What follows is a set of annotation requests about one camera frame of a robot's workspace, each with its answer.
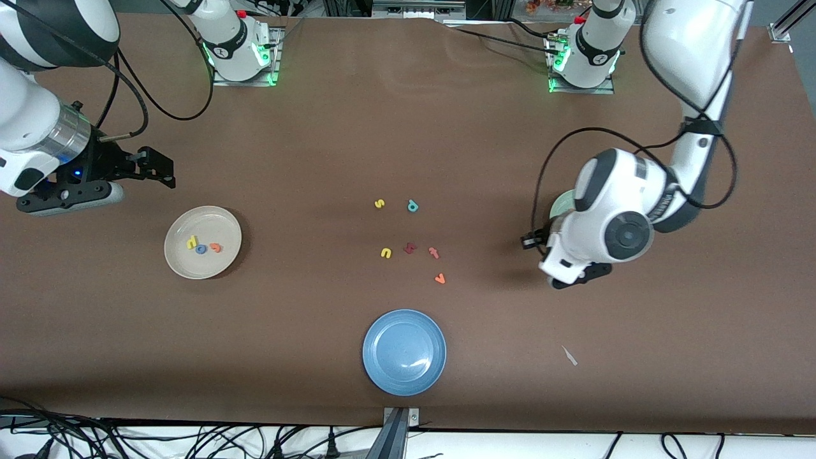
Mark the green plate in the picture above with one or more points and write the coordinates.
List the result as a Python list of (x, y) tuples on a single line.
[(561, 207)]

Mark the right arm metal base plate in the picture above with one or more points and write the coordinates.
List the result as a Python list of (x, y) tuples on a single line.
[(275, 75)]

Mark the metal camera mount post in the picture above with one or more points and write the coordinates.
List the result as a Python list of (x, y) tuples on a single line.
[(396, 433)]

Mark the aluminium frame profile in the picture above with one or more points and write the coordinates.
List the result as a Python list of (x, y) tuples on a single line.
[(781, 29)]

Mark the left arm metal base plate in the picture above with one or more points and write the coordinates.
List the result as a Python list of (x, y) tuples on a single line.
[(605, 88)]

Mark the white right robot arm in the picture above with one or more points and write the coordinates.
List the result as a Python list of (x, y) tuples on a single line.
[(25, 115)]

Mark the small white paper scrap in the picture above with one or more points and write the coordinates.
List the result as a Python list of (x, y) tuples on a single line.
[(569, 356)]

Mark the beige brown plate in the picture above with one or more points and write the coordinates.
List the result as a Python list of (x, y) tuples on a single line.
[(210, 223)]

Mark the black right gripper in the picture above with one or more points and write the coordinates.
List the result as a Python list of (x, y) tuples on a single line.
[(104, 161)]

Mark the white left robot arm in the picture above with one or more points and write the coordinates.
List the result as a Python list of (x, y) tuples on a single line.
[(637, 185)]

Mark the orange background object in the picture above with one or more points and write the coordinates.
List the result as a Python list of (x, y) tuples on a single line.
[(548, 5)]

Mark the dark red foam letter k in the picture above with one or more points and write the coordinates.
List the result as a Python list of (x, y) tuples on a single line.
[(410, 248)]

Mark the black power plug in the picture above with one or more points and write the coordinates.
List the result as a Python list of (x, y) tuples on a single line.
[(278, 449), (331, 443)]

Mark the brown table cover sheet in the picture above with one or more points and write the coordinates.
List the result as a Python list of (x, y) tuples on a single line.
[(408, 127)]

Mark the grey metal box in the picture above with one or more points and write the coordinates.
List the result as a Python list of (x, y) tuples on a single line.
[(417, 9)]

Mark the blue plate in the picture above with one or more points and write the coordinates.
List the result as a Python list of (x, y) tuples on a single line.
[(404, 352)]

